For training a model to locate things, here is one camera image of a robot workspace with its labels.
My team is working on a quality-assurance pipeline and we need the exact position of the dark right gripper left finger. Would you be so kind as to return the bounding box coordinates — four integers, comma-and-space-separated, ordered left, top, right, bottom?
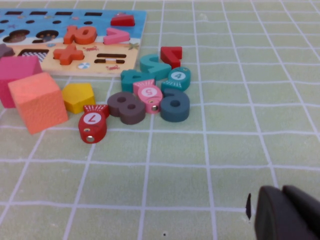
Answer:
254, 185, 319, 240

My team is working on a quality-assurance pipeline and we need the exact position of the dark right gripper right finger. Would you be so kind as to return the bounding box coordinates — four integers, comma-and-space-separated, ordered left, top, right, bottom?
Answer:
282, 184, 320, 237

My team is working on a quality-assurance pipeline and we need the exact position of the blue-grey number nine piece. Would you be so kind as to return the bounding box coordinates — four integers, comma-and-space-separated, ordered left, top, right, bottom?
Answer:
159, 87, 191, 123

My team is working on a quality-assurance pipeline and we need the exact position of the brown number eight piece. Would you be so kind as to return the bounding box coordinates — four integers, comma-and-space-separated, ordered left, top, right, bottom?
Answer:
107, 91, 146, 125

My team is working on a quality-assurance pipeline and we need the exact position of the teal number two piece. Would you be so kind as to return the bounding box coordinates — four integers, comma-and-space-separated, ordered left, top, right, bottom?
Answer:
139, 54, 172, 81

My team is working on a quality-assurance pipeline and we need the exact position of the red number seven piece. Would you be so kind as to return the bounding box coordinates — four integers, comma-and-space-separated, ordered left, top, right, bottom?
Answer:
160, 46, 183, 70

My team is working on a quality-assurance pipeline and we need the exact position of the teal number four piece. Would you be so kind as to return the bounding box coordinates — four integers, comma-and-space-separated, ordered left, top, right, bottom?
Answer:
120, 69, 151, 93

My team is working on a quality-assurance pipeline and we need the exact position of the pink greater-than sign piece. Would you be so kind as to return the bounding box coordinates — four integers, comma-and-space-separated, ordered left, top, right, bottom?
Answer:
103, 27, 131, 46

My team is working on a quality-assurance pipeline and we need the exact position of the red minus sign piece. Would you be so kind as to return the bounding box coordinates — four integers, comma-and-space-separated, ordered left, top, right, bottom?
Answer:
110, 14, 136, 27

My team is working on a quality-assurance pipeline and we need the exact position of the orange plus sign piece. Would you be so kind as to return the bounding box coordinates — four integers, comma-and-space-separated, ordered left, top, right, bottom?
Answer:
53, 44, 85, 66

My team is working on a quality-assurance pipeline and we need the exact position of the blue wooden number puzzle board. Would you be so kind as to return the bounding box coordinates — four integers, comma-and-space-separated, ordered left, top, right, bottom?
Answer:
0, 8, 148, 78

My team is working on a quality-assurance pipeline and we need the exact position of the orange number ten piece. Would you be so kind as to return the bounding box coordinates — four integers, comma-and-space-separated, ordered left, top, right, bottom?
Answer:
63, 25, 98, 45

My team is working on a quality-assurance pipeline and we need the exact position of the teal wooden fish four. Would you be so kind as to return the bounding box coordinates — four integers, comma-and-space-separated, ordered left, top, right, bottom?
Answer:
161, 66, 192, 93

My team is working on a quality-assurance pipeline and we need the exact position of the pink wooden fish five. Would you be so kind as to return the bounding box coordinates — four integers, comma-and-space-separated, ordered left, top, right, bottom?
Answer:
132, 79, 164, 115

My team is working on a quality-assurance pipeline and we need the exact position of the red wooden fish seven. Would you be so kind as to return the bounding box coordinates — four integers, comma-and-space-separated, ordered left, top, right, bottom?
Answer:
78, 104, 110, 144

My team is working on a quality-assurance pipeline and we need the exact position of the yellow pentagon block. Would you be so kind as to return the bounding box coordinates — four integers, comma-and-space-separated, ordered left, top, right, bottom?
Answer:
61, 82, 96, 115

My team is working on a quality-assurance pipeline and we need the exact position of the orange wooden cube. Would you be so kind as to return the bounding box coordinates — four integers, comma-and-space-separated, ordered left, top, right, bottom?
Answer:
7, 72, 69, 135

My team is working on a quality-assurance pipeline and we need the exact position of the deep pink wooden cube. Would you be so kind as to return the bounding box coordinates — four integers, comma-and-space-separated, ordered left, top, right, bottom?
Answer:
0, 55, 43, 109

